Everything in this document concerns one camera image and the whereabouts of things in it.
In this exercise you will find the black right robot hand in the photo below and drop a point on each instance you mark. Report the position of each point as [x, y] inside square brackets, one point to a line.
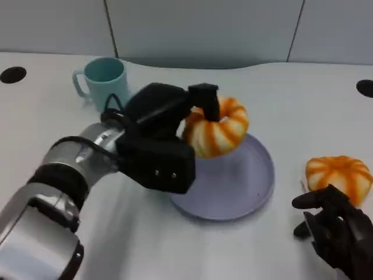
[341, 233]

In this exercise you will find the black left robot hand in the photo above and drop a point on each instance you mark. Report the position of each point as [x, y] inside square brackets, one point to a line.
[157, 111]

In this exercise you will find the lilac plate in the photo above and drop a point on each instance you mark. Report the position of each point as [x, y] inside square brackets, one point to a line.
[233, 186]

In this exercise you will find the orange and white toy bread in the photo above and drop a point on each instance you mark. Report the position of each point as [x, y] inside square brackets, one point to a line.
[215, 137]
[335, 172]

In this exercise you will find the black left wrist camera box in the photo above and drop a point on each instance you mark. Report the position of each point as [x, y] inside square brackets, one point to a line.
[157, 163]

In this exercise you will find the pale green mug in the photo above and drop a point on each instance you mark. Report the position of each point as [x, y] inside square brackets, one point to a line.
[107, 83]

